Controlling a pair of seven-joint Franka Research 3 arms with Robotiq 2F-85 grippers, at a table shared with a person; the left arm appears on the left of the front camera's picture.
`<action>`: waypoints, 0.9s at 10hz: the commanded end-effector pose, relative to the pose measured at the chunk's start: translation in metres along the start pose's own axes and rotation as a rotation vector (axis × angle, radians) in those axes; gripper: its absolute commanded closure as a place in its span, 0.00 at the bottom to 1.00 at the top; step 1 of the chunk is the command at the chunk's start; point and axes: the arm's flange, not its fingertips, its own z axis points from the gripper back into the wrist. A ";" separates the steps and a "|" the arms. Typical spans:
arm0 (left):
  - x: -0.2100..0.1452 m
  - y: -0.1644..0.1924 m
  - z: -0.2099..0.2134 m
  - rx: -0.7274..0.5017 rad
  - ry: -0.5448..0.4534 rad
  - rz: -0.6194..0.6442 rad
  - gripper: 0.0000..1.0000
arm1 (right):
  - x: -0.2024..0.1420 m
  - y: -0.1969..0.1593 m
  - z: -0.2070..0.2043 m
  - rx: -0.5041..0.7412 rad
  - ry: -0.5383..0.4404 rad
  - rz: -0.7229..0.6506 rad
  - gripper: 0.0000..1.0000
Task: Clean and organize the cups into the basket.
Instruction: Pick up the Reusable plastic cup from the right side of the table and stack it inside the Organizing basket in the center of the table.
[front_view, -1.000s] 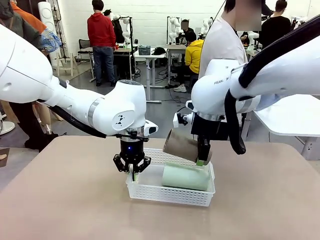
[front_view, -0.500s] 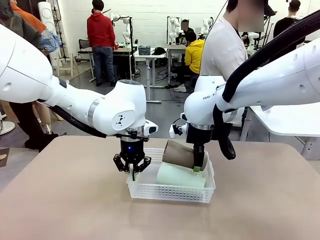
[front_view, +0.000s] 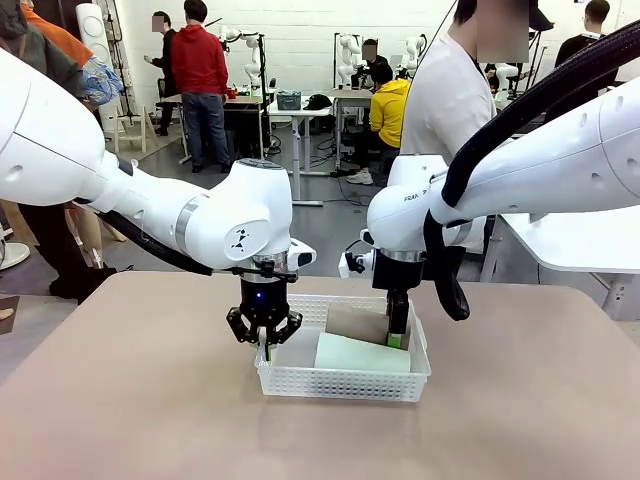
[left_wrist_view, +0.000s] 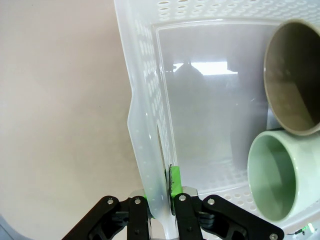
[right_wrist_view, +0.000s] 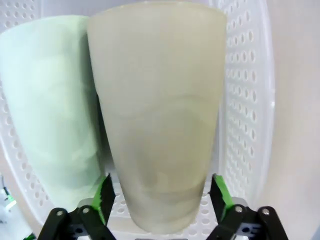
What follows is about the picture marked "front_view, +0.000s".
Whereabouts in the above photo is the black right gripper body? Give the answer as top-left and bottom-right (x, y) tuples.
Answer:
(372, 251), (427, 297)

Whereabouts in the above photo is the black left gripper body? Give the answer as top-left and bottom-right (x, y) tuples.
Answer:
(237, 272), (293, 326)

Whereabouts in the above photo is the brown cup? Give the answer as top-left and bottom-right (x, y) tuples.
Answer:
(324, 307), (412, 351)

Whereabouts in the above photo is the light green cup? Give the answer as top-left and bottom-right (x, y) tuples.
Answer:
(313, 332), (412, 374)

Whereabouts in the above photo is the white perforated plastic basket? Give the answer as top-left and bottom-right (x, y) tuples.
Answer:
(253, 293), (432, 404)

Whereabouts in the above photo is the white height-adjustable desk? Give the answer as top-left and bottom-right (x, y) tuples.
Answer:
(267, 97), (335, 207)

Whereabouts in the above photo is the person in yellow hoodie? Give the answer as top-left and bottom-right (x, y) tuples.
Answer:
(347, 60), (414, 186)

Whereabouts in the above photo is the white side table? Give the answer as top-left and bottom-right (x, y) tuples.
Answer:
(479, 212), (640, 322)

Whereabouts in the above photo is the brown top desk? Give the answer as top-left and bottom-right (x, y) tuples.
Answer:
(331, 87), (375, 172)

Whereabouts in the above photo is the person in white sweater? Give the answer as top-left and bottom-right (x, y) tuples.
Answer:
(398, 0), (504, 281)

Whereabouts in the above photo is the green plastic crate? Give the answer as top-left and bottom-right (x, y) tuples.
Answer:
(275, 90), (303, 113)

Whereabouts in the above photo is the wooden top desk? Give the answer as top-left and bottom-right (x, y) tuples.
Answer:
(162, 91), (270, 167)

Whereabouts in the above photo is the seated person in dark top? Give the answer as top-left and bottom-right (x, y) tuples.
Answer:
(358, 38), (395, 91)

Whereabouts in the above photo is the white step stool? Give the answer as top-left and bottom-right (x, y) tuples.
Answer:
(112, 102), (152, 154)

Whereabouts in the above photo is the black office chair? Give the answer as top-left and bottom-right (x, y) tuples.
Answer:
(154, 77), (174, 119)

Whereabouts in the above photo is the brown board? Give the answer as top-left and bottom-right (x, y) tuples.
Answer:
(0, 294), (21, 336)

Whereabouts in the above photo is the white round fan base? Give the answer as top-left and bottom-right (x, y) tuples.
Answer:
(0, 241), (31, 272)

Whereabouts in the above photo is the person in red hoodie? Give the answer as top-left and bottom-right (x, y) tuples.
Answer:
(171, 0), (234, 174)

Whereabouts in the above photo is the person in black clothes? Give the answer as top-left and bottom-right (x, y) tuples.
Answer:
(143, 10), (179, 137)

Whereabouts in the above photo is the black overhead lamp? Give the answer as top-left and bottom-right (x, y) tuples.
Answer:
(528, 0), (555, 31)

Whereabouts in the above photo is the tall white tower fan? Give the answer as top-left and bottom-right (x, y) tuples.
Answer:
(74, 2), (124, 134)

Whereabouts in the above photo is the figure in orange clothes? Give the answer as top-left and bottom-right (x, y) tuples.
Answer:
(19, 0), (129, 261)

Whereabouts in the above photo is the person in green jacket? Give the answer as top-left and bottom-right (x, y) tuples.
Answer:
(0, 0), (119, 304)

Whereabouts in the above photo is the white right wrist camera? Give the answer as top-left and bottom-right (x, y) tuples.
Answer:
(338, 239), (377, 279)

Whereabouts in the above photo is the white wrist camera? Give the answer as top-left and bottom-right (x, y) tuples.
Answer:
(338, 239), (377, 279)
(287, 238), (318, 269)

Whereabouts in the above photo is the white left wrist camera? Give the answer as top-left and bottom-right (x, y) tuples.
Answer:
(287, 238), (318, 269)

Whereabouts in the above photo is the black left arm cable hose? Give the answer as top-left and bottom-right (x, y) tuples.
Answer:
(74, 198), (236, 278)

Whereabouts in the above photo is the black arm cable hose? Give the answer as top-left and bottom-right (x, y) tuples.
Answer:
(74, 198), (236, 278)
(422, 19), (640, 322)

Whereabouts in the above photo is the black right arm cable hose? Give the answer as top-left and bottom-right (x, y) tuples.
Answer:
(422, 19), (640, 322)

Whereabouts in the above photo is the thin black hanging cable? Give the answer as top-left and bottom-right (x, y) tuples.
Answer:
(414, 0), (460, 66)

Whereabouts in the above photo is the person in black with lanyard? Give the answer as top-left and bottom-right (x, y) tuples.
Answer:
(542, 0), (622, 126)

